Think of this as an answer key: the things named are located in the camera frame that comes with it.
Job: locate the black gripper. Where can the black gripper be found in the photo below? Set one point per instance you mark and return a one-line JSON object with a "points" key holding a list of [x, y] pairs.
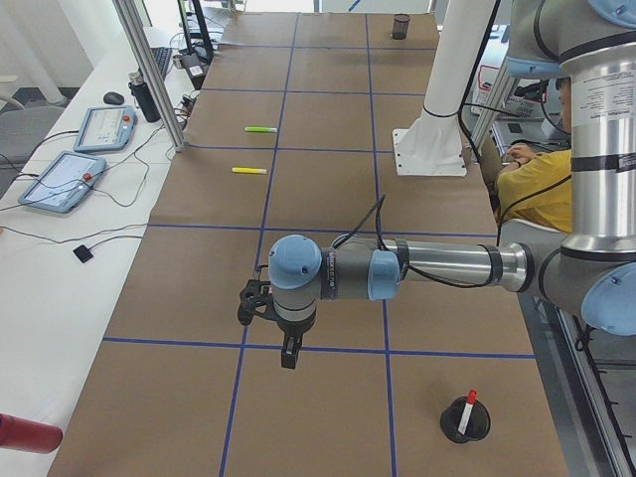
{"points": [[293, 330]]}

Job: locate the red whiteboard marker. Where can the red whiteboard marker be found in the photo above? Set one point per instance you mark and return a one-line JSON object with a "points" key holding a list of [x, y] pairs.
{"points": [[466, 412]]}

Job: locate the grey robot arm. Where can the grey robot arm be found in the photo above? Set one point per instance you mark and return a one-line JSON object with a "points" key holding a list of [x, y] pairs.
{"points": [[589, 273]]}

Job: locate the yellow highlighter pen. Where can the yellow highlighter pen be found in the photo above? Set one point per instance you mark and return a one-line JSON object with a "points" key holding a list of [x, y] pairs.
{"points": [[250, 171]]}

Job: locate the black mesh pen cup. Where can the black mesh pen cup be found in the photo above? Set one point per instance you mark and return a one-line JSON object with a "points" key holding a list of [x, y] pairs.
{"points": [[478, 426]]}

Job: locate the green highlighter pen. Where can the green highlighter pen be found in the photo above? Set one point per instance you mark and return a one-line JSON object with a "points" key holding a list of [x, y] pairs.
{"points": [[260, 129]]}

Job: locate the small black sensor box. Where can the small black sensor box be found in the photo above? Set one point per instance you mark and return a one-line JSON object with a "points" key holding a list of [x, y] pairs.
{"points": [[83, 253]]}

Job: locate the near blue teach pendant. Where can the near blue teach pendant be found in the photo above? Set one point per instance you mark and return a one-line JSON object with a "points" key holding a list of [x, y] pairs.
{"points": [[64, 183]]}

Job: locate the blue teach pendant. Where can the blue teach pendant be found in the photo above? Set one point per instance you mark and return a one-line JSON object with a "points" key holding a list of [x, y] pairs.
{"points": [[64, 183], [105, 129]]}

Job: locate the person in yellow shirt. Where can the person in yellow shirt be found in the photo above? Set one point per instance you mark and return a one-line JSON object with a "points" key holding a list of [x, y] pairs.
{"points": [[535, 187]]}

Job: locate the red bottle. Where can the red bottle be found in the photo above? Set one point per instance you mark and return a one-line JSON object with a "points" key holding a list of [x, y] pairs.
{"points": [[30, 436]]}

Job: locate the far blue teach pendant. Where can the far blue teach pendant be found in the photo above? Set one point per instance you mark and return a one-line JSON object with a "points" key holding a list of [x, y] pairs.
{"points": [[105, 129]]}

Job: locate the black water bottle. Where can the black water bottle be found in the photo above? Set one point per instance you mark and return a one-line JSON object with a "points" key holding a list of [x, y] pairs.
{"points": [[141, 92]]}

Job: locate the black monitor stand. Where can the black monitor stand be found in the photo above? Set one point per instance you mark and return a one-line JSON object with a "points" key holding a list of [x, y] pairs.
{"points": [[203, 51]]}

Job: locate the black computer mouse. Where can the black computer mouse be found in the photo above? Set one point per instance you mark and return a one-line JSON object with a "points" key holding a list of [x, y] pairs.
{"points": [[113, 98]]}

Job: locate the black keyboard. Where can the black keyboard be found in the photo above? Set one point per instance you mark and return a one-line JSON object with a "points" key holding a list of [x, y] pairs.
{"points": [[162, 57]]}

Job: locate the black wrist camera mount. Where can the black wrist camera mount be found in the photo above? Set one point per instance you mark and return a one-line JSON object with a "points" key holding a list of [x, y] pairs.
{"points": [[255, 300]]}

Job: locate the grey aluminium frame post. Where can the grey aluminium frame post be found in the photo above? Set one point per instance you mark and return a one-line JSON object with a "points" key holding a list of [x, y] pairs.
{"points": [[133, 28]]}

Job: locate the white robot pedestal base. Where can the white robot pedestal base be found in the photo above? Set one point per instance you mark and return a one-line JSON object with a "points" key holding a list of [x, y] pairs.
{"points": [[432, 146]]}

